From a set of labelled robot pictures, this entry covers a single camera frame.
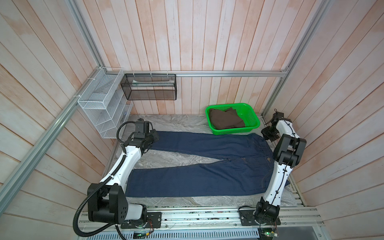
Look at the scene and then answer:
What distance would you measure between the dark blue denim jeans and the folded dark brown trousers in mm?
Result: 67

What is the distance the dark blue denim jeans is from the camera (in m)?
0.85

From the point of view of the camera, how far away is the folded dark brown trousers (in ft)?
3.55
